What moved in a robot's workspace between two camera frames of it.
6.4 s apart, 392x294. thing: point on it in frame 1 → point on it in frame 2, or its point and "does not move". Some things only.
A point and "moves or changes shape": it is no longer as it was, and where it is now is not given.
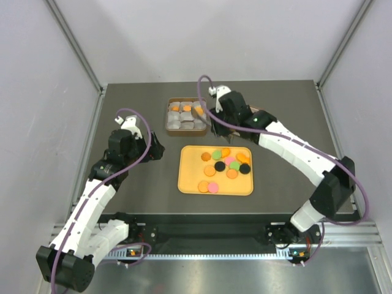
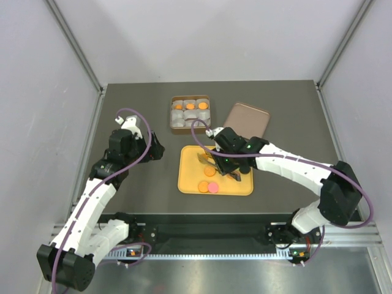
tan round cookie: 209,171 does not move
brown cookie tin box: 185,117 moves or changes shape
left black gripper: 156,149 does not move
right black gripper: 218,130 → 223,167
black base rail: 214,236 does not move
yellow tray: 218,170 does not move
